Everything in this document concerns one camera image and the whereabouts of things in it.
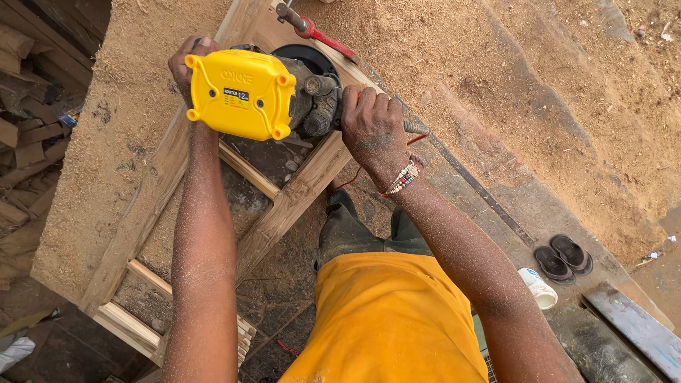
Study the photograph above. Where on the person's right hand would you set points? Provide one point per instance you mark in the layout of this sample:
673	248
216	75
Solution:
372	135

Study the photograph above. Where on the person's left hand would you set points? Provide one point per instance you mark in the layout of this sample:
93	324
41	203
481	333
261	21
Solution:
181	64

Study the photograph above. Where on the person's left fingers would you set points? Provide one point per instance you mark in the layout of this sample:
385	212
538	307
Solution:
201	45

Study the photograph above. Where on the person's right fingers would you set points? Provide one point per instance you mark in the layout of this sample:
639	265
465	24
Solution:
370	101

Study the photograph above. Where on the yellow wood router machine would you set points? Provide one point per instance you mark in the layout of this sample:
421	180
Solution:
244	93

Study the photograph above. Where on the person's dark trousers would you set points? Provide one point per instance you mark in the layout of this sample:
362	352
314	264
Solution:
356	228

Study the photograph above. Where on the heap of wood scraps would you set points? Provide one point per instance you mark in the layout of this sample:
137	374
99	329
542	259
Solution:
32	133

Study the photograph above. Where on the person's yellow shirt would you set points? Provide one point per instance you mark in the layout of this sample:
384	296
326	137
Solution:
386	319

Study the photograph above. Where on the dark sandal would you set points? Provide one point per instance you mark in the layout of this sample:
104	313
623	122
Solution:
572	254
553	264

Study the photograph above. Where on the white plastic cup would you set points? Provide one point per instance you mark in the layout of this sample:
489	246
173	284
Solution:
538	288

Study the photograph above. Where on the grey painted plank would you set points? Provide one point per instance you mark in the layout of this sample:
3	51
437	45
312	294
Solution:
636	327

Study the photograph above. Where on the white plastic bag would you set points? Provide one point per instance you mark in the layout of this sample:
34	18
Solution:
15	354

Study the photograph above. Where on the wooden frame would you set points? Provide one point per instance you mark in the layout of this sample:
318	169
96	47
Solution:
170	175

